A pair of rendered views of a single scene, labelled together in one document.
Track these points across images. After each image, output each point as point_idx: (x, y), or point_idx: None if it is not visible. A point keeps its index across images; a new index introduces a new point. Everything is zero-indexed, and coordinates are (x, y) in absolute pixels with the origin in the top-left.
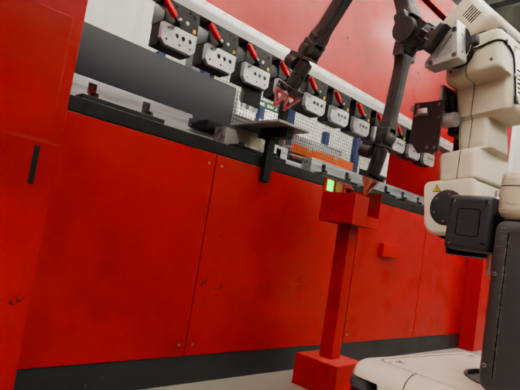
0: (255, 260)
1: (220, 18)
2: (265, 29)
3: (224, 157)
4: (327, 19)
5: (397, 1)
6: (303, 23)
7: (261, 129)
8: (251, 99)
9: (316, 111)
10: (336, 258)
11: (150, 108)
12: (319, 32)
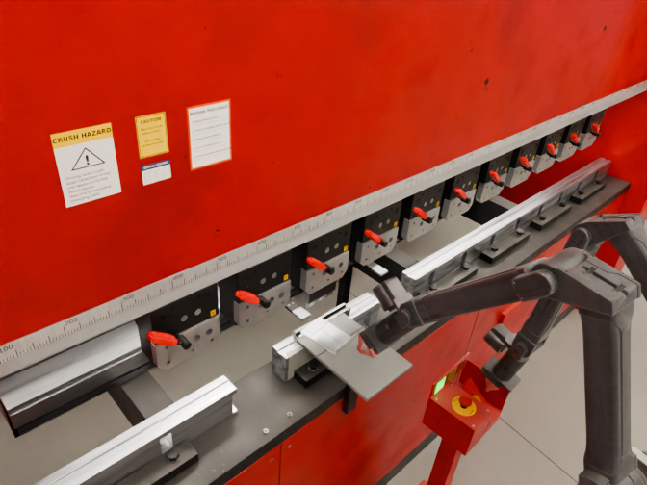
0: (344, 464)
1: (252, 255)
2: (335, 199)
3: (292, 436)
4: (452, 311)
5: (593, 435)
6: (406, 129)
7: None
8: (323, 290)
9: (424, 231)
10: (443, 451)
11: (172, 436)
12: (436, 317)
